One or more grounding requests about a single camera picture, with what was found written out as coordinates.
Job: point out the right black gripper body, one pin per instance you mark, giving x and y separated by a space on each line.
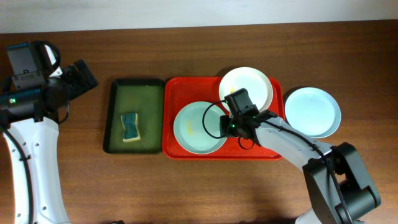
226 126

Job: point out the mint green plate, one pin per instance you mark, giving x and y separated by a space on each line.
189 131

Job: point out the light blue plate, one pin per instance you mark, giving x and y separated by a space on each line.
313 112

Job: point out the yellow green sponge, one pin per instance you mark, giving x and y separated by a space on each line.
130 127

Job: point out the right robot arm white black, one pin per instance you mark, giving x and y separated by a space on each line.
338 183

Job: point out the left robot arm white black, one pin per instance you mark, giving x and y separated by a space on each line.
30 126

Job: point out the red plastic tray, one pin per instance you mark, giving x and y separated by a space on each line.
181 91

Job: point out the dark green tray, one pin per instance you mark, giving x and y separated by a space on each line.
144 97

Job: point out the white plate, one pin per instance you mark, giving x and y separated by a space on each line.
257 84

